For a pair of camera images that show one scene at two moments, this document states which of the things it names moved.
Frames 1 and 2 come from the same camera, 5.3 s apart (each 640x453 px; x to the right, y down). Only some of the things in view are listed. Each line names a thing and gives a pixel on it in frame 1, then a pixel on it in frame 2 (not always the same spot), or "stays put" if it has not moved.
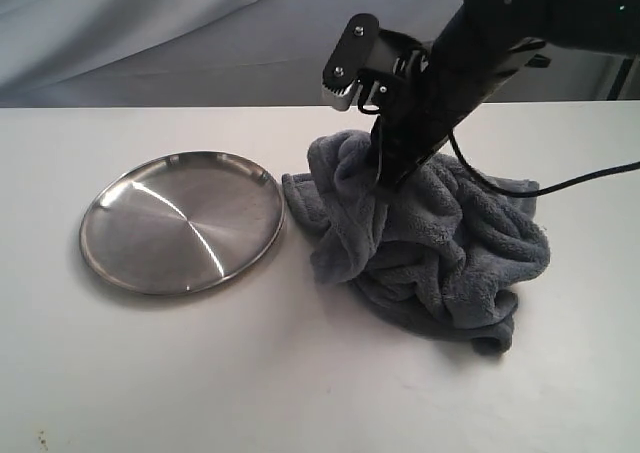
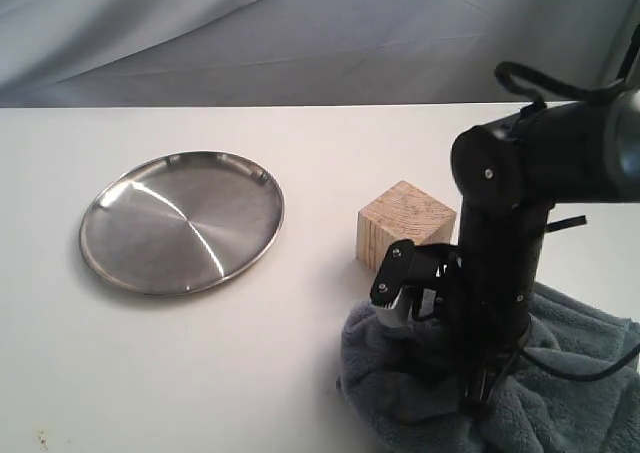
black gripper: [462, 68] -> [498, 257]
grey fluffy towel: [435, 254] -> [404, 387]
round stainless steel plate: [180, 223] stays put
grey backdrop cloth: [226, 39] stays put
